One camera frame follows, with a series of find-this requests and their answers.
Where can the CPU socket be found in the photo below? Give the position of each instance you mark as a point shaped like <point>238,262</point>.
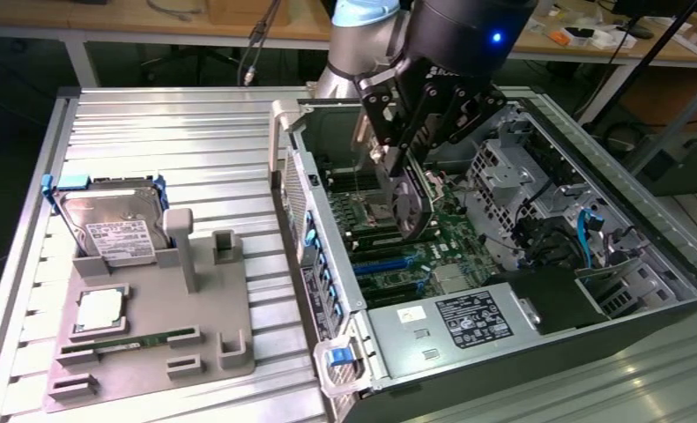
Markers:
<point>371,209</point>

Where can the wooden desk white frame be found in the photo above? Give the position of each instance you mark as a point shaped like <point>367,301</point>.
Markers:
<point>119,17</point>
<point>644,46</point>

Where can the perforated metal disk bay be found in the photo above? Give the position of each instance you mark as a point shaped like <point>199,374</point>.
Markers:
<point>500,176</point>

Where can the hard disk with blue carrier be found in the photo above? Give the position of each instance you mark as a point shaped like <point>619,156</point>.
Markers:
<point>112,224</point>

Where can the black plastic air shroud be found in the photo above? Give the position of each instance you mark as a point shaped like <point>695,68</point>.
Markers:
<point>548,299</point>

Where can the gray power supply unit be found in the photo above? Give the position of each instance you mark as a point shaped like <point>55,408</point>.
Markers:
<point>407,348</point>

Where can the gray plastic parts rack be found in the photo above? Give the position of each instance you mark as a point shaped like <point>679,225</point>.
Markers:
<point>160,308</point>

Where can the blue card retention latch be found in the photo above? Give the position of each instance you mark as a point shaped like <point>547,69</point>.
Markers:
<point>338,308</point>
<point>323,260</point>
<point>328,276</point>
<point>332,293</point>

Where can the black graphics card metal bracket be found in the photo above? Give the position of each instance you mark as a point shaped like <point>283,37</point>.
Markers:
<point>412,207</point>

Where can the blue expansion slot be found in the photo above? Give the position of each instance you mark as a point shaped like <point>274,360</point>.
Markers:
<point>383,265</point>

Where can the green motherboard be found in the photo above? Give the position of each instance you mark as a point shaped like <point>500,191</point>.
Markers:
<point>442,247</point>

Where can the gray metal disk bay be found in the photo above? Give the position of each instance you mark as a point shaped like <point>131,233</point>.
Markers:
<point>619,299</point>

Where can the silver CPU chip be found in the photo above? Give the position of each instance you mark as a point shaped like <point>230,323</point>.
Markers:
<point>98,310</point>

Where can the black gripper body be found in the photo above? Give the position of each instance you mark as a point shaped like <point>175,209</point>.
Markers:
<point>466,39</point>

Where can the black stand pole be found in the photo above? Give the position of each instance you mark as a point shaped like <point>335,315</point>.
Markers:
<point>635,66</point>

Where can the blue case release latch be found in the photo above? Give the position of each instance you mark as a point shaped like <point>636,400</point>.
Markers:
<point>339,357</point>

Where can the black office chair base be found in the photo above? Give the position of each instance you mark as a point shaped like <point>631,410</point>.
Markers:
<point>195,55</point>

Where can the black expansion slot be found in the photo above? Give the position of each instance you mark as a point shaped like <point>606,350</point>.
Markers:
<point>390,294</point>

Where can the green RAM stick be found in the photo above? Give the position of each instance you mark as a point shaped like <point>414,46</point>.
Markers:
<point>136,341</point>

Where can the black RAM slot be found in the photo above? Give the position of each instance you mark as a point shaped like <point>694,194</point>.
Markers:
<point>378,247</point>
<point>366,235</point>

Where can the black and silver PC case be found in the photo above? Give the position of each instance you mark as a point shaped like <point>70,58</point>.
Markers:
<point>500,388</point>

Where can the silver chipset heatsink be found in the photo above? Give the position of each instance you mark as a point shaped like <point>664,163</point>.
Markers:
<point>450,279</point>

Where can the white plastic holder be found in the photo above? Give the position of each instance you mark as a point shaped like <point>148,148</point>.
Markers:
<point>600,42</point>

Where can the dark gray equipment box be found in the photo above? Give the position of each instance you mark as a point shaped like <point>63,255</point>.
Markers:
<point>686,169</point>

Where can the black monitor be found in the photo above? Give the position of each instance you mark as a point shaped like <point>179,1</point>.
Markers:
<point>642,6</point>

